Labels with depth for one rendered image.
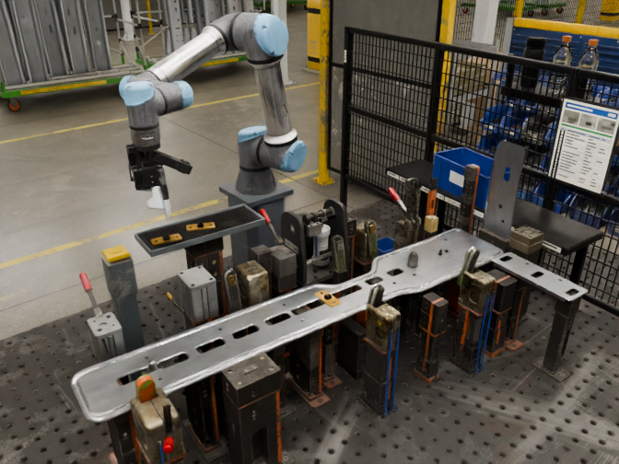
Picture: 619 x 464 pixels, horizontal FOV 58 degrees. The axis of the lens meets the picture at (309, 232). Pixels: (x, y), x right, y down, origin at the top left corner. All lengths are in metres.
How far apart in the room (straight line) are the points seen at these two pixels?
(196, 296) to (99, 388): 0.33
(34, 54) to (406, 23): 5.39
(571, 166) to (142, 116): 1.47
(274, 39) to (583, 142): 1.11
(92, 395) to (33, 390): 0.57
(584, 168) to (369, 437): 1.18
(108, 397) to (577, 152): 1.68
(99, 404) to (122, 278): 0.40
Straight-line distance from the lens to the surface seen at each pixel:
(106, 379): 1.47
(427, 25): 3.99
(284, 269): 1.72
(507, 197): 2.04
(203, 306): 1.58
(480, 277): 1.74
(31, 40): 8.26
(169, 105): 1.55
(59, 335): 2.19
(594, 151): 2.16
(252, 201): 2.03
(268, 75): 1.83
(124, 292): 1.69
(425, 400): 1.80
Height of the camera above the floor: 1.93
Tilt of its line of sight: 27 degrees down
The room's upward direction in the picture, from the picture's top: straight up
